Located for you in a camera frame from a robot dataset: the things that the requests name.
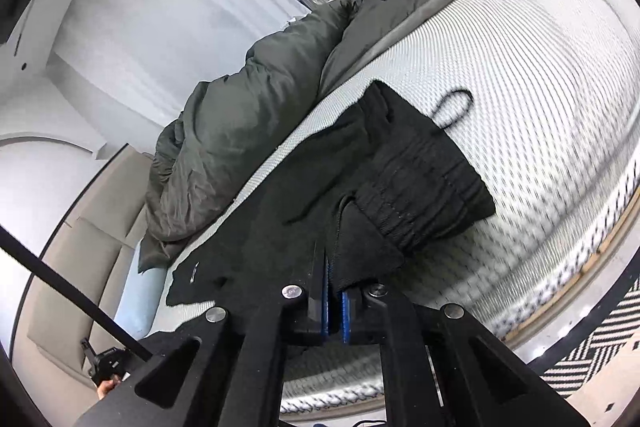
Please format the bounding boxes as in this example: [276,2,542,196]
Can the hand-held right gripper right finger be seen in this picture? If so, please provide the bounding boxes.
[340,283,591,427]

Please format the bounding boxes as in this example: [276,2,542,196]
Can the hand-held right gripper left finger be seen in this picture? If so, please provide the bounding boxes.
[75,249,333,427]

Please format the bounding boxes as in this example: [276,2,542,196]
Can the black pants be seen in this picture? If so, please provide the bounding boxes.
[145,79,497,358]

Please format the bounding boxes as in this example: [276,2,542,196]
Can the person's left hand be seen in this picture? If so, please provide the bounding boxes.
[95,377,123,403]

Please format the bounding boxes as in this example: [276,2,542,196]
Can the light blue pillow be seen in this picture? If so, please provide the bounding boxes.
[114,242,168,340]

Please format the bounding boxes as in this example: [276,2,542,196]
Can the beige padded headboard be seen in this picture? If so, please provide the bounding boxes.
[12,147,156,388]

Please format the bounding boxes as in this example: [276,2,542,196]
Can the olive green duvet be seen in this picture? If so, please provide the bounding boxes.
[137,0,476,275]

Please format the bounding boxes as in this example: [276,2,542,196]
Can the black white patterned rug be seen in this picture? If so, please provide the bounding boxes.
[540,272,640,398]

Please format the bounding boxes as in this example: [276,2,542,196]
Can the grey bed sheet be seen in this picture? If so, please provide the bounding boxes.
[317,0,476,98]

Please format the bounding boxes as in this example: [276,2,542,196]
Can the white honeycomb mattress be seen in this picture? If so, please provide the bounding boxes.
[145,0,638,413]

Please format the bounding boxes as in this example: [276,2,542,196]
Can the black cable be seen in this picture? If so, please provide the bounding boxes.
[0,226,154,362]

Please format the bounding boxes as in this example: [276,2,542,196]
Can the wooden bed frame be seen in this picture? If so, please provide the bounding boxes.
[500,202,640,343]

